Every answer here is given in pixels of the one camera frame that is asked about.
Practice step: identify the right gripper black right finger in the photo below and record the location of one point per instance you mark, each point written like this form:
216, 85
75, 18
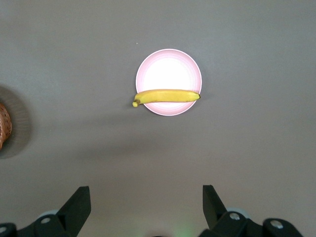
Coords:
227, 224

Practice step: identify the pink round plate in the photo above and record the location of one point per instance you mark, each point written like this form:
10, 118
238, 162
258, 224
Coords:
170, 71

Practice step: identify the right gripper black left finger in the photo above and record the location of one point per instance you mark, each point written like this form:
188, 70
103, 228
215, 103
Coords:
61, 222

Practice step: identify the yellow banana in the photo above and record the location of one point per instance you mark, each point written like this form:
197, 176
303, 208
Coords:
168, 96

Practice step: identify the brown wicker basket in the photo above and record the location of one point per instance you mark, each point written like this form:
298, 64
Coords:
5, 126

